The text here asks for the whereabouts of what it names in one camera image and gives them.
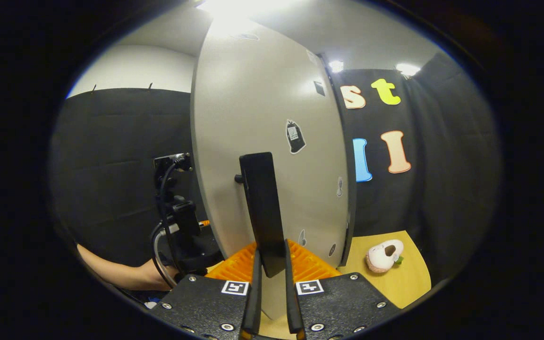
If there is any pink plush toy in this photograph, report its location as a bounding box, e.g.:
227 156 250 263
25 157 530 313
365 239 405 274

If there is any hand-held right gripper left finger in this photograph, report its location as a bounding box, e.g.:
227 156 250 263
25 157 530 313
152 242 263 340

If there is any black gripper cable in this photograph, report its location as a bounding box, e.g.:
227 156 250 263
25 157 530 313
151 160 193 289

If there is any black backdrop cloth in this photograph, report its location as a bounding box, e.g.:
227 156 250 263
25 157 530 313
48 51 504 286

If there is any large ceiling light panel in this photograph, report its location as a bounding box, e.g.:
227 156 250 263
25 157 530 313
196 0 275 20

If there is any dark grey cabinet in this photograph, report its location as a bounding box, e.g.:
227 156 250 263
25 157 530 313
319 52 358 267

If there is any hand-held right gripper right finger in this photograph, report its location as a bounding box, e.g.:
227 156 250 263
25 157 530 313
284 240 402 340

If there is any black cabinet door handle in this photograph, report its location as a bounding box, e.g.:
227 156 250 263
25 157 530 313
234 152 287 278

